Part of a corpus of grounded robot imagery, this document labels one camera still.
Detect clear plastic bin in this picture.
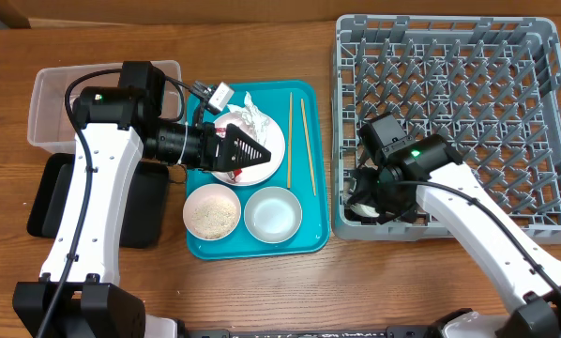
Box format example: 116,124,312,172
27,60,181,154

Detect white rice grains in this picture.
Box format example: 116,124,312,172
190,196,237,239

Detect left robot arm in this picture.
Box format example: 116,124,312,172
12,61,271,337

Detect wooden chopstick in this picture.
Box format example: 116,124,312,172
287,92,294,190
300,99,317,196

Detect teal plastic tray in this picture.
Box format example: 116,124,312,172
187,80,330,260

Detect white napkin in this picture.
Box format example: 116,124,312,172
227,92,270,146

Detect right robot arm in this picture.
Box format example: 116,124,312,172
346,114,561,338

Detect grey bowl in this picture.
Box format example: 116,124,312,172
244,187,303,244

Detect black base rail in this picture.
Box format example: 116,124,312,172
144,308,507,338

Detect white cup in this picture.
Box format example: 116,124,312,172
349,203,379,218

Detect black plastic tray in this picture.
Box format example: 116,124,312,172
26,153,169,249

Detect white round plate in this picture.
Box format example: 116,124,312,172
212,113,285,186

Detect grey plastic dish rack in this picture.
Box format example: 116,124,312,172
332,14,561,244

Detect pink bowl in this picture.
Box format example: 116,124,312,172
183,183,242,241

